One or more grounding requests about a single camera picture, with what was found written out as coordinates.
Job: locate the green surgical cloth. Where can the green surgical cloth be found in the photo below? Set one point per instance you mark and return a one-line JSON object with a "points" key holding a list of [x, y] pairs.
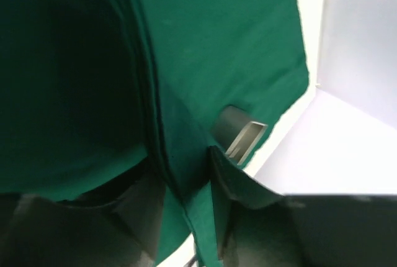
{"points": [[95, 93]]}

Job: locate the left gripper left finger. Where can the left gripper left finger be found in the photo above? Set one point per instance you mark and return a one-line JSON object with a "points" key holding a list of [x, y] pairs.
{"points": [[124, 232]]}

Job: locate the silver metal instrument tray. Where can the silver metal instrument tray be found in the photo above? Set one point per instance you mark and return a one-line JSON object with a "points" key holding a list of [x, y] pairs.
{"points": [[237, 133]]}

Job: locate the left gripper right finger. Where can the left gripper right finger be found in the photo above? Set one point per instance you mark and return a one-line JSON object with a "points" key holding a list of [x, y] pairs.
{"points": [[257, 227]]}

